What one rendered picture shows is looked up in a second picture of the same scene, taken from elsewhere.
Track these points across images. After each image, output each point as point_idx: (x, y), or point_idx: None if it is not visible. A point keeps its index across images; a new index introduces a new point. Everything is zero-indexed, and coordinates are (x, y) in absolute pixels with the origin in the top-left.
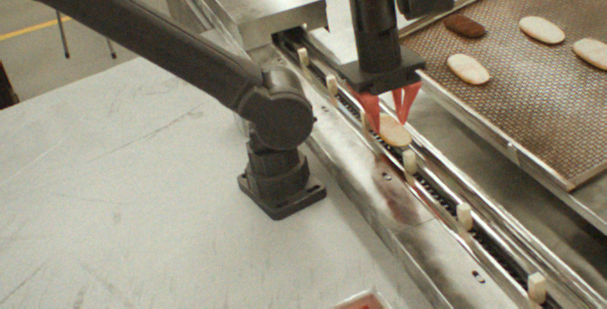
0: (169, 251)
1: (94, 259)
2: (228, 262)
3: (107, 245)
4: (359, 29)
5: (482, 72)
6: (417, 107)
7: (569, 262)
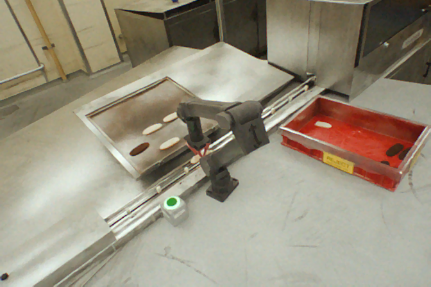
0: (264, 205)
1: (278, 227)
2: (261, 186)
3: (269, 227)
4: (200, 127)
5: (175, 138)
6: (167, 170)
7: None
